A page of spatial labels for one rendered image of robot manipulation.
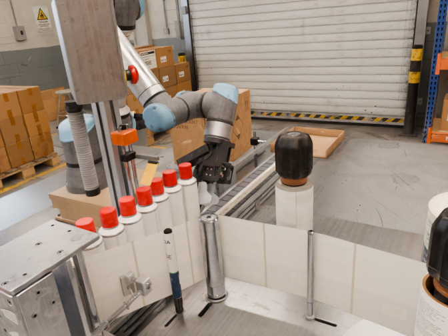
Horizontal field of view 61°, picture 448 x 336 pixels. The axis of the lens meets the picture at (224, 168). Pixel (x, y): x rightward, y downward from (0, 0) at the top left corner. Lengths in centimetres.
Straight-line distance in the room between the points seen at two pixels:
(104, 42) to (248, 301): 58
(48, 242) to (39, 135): 403
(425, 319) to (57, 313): 48
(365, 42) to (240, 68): 172
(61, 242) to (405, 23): 469
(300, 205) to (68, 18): 58
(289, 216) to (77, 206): 70
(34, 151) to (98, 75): 385
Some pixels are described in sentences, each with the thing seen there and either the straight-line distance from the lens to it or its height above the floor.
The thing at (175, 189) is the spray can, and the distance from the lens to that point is 92.
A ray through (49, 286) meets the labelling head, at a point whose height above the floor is 112.
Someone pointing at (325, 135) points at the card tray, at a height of 84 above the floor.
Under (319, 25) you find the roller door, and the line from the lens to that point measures 516.
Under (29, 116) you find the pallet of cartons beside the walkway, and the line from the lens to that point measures 452.
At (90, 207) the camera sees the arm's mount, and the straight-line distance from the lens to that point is 123.
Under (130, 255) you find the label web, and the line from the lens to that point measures 71.
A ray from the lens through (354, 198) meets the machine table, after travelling 133.
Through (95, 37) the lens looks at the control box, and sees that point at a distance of 77.
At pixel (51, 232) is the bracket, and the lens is 62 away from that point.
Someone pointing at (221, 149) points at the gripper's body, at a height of 109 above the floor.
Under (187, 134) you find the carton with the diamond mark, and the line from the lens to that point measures 156.
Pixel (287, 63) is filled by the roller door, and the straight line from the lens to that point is 532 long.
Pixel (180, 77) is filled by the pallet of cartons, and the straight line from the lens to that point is 533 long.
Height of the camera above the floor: 142
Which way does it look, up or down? 21 degrees down
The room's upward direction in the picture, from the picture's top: 5 degrees counter-clockwise
